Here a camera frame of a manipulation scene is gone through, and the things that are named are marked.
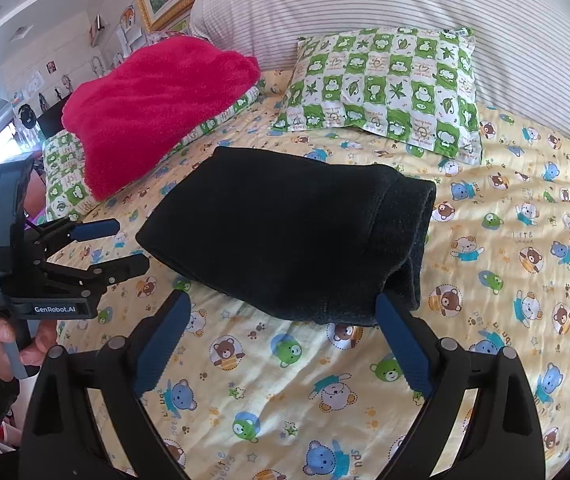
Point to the red fluffy blanket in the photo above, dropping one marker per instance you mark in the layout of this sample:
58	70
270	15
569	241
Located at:
168	88

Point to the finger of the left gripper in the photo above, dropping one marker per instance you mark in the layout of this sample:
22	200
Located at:
99	276
50	237

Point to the black fleece pants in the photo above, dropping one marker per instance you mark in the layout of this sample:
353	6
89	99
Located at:
295	237

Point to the green checkered pillow under blanket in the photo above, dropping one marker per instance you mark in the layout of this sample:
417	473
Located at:
78	177

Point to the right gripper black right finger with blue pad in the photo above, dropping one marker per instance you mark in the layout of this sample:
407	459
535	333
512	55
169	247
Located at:
478	419

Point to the green white checkered pillow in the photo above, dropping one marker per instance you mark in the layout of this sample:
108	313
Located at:
412	85

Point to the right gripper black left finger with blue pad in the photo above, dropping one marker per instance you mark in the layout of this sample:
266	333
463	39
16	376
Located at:
60	438

